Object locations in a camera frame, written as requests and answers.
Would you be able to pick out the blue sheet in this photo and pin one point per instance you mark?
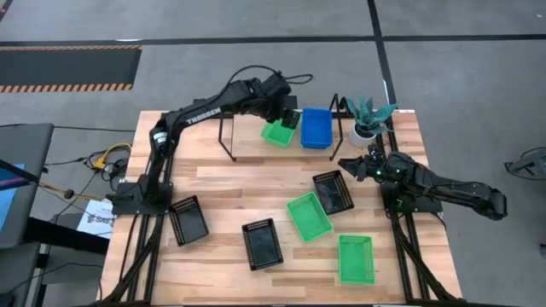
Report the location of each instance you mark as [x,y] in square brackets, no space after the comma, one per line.
[5,200]

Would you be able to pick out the green snake plant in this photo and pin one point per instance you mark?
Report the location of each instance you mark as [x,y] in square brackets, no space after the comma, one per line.
[369,115]

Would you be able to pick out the black hazard-striped floor mat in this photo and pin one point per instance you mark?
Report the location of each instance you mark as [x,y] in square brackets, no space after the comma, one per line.
[64,68]

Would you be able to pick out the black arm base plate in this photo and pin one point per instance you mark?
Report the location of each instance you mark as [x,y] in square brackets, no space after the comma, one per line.
[420,206]
[128,200]

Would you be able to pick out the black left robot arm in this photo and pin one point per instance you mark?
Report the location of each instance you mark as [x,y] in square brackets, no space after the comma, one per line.
[200,117]

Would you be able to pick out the black chair base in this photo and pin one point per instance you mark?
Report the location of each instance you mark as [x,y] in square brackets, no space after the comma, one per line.
[531,164]

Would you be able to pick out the printed paper sheet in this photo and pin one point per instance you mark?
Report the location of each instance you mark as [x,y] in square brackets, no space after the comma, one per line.
[96,219]

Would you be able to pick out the grey desk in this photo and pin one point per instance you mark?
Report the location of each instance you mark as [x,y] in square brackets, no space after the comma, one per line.
[25,162]

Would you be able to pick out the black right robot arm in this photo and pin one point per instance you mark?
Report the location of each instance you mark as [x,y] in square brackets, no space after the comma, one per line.
[448,185]

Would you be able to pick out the black aluminium table frame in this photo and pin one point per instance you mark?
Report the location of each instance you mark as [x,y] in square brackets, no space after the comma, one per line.
[408,256]

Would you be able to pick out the green plastic basket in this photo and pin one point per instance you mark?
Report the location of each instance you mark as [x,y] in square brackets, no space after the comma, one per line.
[309,217]
[356,260]
[275,135]

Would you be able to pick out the white plant pot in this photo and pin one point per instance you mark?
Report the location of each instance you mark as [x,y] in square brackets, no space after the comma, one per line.
[360,138]

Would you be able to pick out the blue plastic basket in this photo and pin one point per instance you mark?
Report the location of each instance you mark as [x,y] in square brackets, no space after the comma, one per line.
[316,128]
[316,147]

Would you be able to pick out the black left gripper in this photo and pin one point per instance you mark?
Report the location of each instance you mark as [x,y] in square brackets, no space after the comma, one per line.
[274,94]

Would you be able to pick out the black plastic basket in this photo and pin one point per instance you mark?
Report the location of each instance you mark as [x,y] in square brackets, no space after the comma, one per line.
[187,221]
[262,245]
[332,194]

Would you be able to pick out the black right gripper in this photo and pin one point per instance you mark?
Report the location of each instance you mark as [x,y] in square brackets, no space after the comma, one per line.
[374,170]

